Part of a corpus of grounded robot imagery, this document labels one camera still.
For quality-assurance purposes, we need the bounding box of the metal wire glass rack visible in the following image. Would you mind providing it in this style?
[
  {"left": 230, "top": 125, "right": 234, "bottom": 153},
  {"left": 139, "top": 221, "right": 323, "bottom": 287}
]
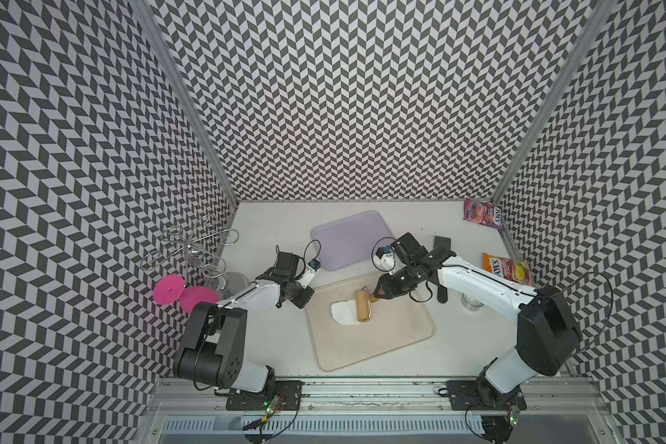
[{"left": 138, "top": 216, "right": 240, "bottom": 279}]

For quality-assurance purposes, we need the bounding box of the purple plastic tray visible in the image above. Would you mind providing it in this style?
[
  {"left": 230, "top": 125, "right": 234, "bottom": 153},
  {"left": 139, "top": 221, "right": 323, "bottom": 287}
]
[{"left": 311, "top": 210, "right": 392, "bottom": 272}]

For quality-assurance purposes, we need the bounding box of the white dough ball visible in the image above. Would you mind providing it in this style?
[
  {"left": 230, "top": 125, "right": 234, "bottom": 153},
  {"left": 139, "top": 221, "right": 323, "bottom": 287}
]
[{"left": 330, "top": 300, "right": 362, "bottom": 327}]

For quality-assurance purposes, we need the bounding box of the pink plastic wine glass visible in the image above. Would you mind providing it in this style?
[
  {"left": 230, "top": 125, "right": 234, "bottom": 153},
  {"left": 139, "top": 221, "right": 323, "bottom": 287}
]
[{"left": 153, "top": 275, "right": 220, "bottom": 314}]

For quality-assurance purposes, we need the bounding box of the beige plastic tray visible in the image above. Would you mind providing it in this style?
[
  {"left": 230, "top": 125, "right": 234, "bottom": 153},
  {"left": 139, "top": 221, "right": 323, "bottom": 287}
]
[{"left": 305, "top": 273, "right": 435, "bottom": 372}]

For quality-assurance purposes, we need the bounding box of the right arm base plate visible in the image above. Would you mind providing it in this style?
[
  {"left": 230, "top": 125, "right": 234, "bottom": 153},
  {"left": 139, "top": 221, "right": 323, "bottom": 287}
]
[{"left": 438, "top": 379, "right": 527, "bottom": 413}]

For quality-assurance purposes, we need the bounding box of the pink snack bag far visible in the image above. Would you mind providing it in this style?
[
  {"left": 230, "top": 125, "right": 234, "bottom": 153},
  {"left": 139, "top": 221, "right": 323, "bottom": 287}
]
[{"left": 464, "top": 198, "right": 504, "bottom": 231}]

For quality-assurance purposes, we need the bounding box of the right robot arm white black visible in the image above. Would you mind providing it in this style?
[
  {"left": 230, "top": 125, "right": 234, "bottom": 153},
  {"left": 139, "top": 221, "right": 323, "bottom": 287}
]
[{"left": 371, "top": 233, "right": 582, "bottom": 410}]

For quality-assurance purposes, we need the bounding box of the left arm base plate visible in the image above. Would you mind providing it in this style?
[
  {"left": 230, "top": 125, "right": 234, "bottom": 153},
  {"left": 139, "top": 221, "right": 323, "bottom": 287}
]
[{"left": 226, "top": 380, "right": 303, "bottom": 412}]

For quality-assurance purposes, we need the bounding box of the orange yellow snack bag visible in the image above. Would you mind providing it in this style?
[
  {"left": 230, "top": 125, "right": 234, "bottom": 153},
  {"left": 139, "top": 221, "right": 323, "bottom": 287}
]
[{"left": 482, "top": 253, "right": 534, "bottom": 286}]

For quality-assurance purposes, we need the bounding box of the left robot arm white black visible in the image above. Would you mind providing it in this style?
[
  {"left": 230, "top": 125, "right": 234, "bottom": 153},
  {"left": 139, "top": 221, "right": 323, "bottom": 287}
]
[{"left": 173, "top": 252, "right": 321, "bottom": 398}]

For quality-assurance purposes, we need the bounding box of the black handled metal scraper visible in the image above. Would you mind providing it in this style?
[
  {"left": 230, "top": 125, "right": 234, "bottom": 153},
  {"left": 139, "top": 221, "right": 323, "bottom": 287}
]
[{"left": 432, "top": 235, "right": 453, "bottom": 305}]

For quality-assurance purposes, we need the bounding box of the wooden dough roller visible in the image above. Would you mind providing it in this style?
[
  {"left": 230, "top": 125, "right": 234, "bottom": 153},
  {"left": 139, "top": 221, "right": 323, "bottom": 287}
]
[{"left": 355, "top": 287, "right": 379, "bottom": 323}]

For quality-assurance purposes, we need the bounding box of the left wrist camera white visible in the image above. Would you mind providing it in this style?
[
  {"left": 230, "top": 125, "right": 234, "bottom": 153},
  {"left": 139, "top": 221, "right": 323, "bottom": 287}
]
[{"left": 297, "top": 259, "right": 321, "bottom": 289}]

